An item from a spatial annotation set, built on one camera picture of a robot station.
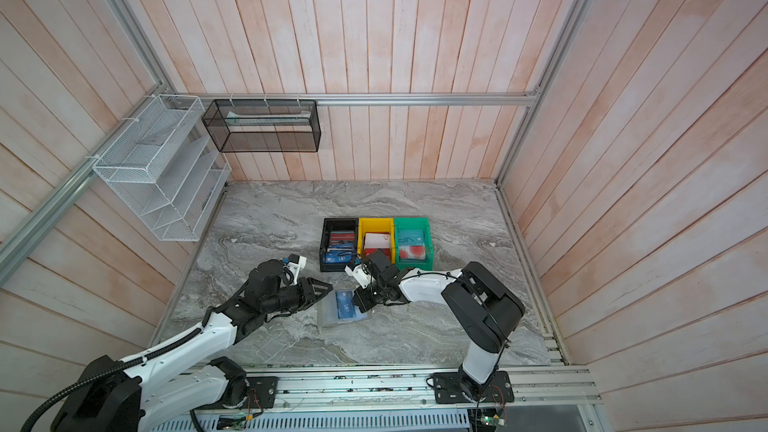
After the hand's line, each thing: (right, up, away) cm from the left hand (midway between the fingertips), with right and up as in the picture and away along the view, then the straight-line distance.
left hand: (330, 295), depth 79 cm
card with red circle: (+25, +9, +19) cm, 33 cm away
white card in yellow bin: (+13, +13, +22) cm, 29 cm away
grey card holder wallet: (-2, -7, +6) cm, 10 cm away
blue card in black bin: (0, +8, +17) cm, 19 cm away
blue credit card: (+3, -5, +8) cm, 10 cm away
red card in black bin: (0, +14, +22) cm, 26 cm away
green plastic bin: (+26, +19, +22) cm, 39 cm away
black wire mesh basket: (-28, +54, +26) cm, 66 cm away
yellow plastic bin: (+12, +18, +22) cm, 31 cm away
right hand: (+6, -4, +10) cm, 12 cm away
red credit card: (+10, +9, +20) cm, 24 cm away
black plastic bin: (-1, +12, +22) cm, 25 cm away
